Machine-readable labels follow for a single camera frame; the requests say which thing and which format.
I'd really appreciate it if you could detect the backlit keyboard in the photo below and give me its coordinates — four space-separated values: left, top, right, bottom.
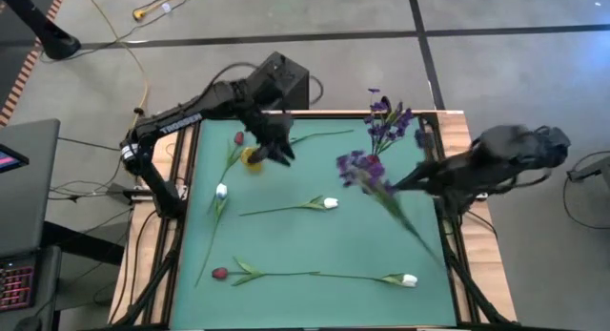
0 263 37 312

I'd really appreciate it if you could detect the small lit screen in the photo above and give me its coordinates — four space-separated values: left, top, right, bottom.
0 143 31 176

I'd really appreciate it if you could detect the dark floor mat striped edge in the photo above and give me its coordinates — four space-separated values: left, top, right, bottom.
0 0 71 127

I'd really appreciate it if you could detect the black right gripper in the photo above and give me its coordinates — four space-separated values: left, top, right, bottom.
394 158 459 196

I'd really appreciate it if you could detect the yellow glass vase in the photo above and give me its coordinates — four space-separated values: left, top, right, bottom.
239 147 264 174

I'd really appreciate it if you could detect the white artificial tulip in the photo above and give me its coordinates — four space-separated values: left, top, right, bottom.
289 129 355 146
308 271 419 289
238 196 340 217

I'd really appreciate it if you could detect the yellow plug cable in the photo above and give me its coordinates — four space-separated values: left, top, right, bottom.
132 0 218 22

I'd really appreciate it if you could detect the blue tulip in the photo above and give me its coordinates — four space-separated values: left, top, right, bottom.
193 182 229 288

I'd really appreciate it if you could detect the green table mat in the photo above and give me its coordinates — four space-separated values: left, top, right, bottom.
170 116 458 330

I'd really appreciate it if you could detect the long yellow floor cable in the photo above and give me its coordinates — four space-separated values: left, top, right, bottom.
79 0 150 132

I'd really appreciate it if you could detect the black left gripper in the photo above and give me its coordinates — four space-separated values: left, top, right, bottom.
240 109 297 167

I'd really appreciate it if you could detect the red artificial tulip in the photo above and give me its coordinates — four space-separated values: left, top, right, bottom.
221 131 246 179

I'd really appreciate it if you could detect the black computer tower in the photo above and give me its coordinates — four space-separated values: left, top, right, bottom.
247 51 311 112

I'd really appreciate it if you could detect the black stand pole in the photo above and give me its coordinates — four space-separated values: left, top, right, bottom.
0 0 82 61

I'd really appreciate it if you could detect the white tulip bottom stem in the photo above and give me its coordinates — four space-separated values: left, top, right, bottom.
211 256 321 288

